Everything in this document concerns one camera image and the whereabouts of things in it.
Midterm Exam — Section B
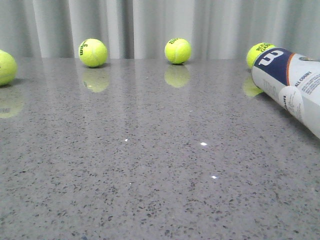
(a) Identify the grey pleated curtain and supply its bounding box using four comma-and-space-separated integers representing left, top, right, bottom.
0, 0, 320, 60

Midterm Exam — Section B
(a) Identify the tennis ball Roland Garros print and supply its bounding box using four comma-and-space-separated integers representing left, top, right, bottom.
246, 42, 276, 69

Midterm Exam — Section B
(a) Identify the tennis ball centre back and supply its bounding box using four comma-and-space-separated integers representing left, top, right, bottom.
164, 38, 192, 64

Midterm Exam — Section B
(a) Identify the white blue tennis ball can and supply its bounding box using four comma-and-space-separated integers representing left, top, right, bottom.
251, 47, 320, 137

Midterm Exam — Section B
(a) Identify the tennis ball far left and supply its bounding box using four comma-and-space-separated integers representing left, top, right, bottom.
0, 50, 18, 86

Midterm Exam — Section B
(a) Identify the tennis ball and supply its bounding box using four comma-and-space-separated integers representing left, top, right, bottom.
0, 50, 18, 86
164, 38, 192, 64

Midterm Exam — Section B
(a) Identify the tennis ball Wilson print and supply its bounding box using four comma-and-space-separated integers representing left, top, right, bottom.
78, 38, 108, 68

